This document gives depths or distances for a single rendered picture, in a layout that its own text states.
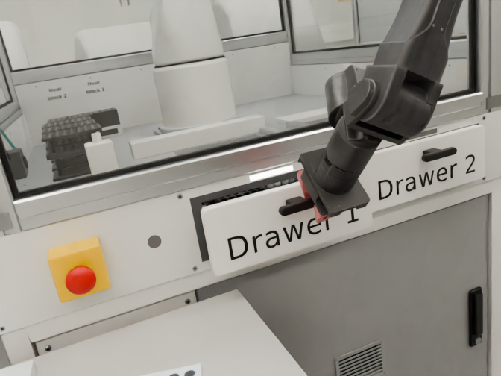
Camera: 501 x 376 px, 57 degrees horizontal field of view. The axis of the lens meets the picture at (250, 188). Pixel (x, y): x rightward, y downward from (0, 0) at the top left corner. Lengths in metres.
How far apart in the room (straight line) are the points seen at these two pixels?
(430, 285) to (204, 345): 0.58
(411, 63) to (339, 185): 0.19
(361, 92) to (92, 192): 0.41
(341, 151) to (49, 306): 0.49
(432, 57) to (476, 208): 0.62
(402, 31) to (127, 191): 0.44
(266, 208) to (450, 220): 0.48
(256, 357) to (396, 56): 0.41
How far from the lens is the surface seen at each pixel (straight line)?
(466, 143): 1.00
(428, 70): 0.54
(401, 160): 0.90
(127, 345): 0.73
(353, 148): 0.56
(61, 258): 0.69
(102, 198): 0.72
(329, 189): 0.63
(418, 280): 1.06
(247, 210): 0.70
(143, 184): 0.72
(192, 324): 0.73
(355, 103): 0.53
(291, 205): 0.69
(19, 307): 0.77
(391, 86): 0.51
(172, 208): 0.74
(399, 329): 1.09
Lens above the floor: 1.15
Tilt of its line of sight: 17 degrees down
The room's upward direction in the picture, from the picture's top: 9 degrees counter-clockwise
